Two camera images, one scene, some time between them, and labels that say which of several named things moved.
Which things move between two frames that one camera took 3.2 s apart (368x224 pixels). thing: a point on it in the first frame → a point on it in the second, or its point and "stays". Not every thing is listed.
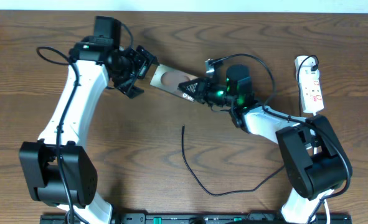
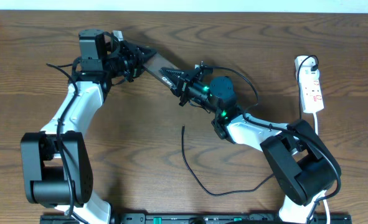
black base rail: x=198 y=218 stays
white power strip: x=309 y=84 stays
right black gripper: x=200 y=93 → x=182 y=84
